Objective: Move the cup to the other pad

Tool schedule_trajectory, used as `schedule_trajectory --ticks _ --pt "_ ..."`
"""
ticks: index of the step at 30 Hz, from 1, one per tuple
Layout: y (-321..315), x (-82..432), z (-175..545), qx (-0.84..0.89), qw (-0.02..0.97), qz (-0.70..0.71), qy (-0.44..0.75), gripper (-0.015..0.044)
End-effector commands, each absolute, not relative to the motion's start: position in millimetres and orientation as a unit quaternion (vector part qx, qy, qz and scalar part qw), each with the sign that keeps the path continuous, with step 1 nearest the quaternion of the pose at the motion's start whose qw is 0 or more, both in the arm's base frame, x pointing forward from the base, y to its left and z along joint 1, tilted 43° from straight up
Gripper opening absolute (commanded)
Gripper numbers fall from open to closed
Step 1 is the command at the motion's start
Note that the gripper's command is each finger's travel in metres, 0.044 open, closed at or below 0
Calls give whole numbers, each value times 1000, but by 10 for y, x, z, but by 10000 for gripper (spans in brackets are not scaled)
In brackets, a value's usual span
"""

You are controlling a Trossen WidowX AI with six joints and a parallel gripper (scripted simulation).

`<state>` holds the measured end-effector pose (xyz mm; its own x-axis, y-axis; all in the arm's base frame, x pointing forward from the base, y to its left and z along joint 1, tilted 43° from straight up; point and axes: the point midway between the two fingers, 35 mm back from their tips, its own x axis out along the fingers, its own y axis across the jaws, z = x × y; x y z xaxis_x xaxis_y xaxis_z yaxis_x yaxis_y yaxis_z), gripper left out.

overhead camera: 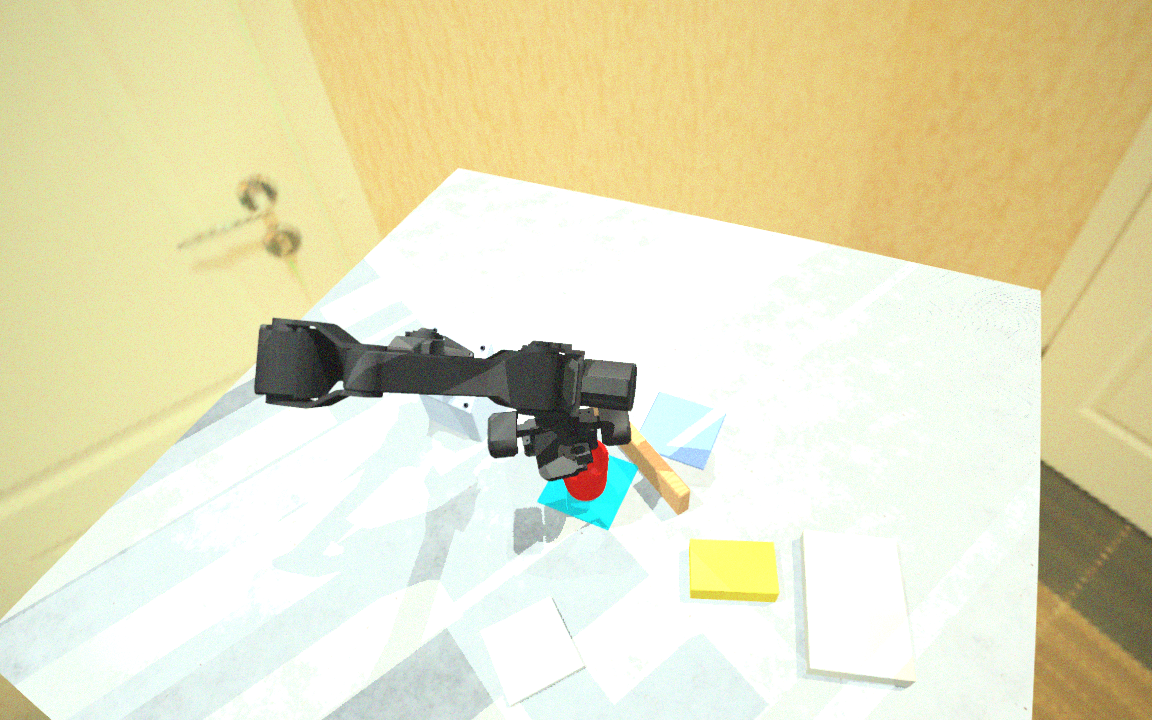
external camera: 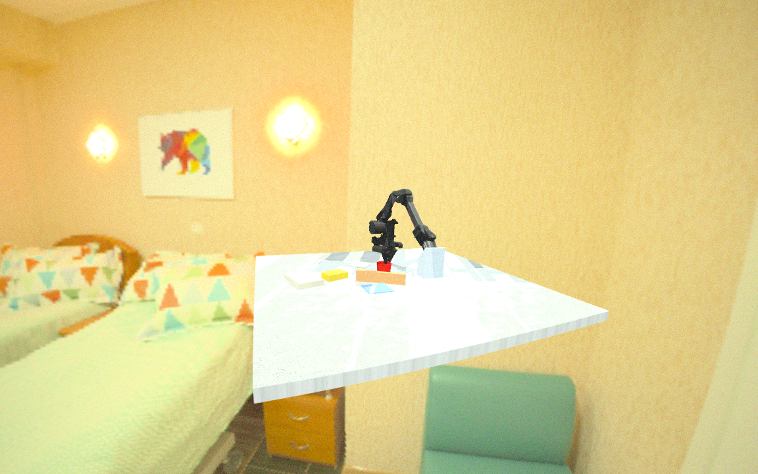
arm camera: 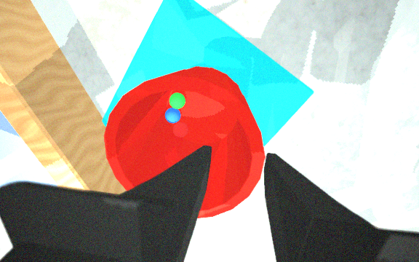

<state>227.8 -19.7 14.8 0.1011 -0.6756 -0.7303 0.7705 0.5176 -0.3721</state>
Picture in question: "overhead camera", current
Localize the yellow rectangular block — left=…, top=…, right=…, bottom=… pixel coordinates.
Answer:
left=689, top=539, right=780, bottom=602

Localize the wooden plank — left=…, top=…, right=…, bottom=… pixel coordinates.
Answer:
left=619, top=422, right=690, bottom=515

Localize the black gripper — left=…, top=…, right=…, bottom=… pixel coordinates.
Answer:
left=487, top=408, right=632, bottom=458

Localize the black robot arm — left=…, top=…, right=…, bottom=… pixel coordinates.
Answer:
left=253, top=318, right=637, bottom=482

